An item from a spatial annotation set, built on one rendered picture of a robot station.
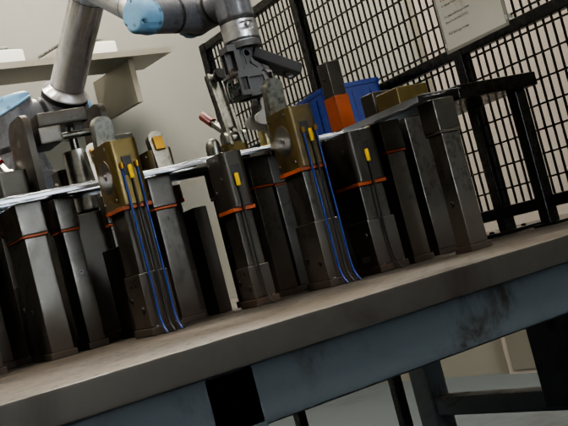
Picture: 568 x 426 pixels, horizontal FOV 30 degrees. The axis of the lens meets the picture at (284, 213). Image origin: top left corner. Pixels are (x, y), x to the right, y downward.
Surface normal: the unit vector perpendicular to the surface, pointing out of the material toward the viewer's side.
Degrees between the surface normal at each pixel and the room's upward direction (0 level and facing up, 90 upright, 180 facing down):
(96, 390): 90
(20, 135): 90
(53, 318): 90
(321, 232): 90
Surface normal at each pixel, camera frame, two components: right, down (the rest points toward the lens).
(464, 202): 0.47, -0.16
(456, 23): -0.85, 0.20
